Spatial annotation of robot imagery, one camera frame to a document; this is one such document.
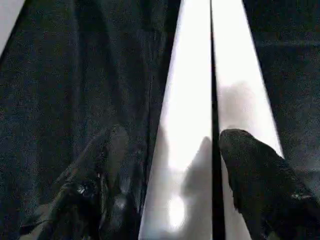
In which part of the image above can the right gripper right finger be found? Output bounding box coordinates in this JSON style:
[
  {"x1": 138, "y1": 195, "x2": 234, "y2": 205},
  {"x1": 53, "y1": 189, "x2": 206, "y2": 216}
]
[{"x1": 219, "y1": 128, "x2": 320, "y2": 240}]

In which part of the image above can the black plastic mat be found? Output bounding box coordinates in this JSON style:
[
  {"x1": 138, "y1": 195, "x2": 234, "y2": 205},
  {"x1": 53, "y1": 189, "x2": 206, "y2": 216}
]
[{"x1": 0, "y1": 0, "x2": 320, "y2": 240}]

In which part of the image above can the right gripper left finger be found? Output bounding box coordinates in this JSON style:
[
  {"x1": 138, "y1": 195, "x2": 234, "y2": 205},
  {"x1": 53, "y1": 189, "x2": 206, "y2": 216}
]
[{"x1": 22, "y1": 124, "x2": 141, "y2": 240}]

